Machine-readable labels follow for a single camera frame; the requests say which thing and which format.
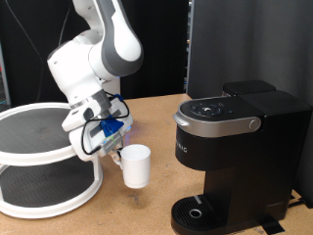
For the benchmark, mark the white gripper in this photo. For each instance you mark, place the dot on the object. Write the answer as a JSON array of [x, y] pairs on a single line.
[[98, 140]]

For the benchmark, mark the grey metal rack post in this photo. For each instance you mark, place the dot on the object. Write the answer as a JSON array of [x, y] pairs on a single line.
[[3, 75]]

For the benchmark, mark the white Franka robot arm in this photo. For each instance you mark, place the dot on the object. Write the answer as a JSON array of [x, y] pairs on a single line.
[[98, 58]]

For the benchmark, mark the black Keurig coffee machine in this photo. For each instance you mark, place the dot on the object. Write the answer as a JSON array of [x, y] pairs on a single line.
[[260, 147]]

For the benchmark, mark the white mug with green mark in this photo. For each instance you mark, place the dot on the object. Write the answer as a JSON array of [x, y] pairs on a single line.
[[137, 166]]

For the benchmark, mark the black tape strip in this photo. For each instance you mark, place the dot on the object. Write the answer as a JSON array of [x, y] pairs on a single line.
[[271, 225]]

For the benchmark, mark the white two-tier turntable shelf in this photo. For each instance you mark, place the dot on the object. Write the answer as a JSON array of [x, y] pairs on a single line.
[[42, 157]]

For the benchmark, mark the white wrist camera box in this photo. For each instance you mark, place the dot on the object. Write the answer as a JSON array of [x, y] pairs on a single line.
[[78, 117]]

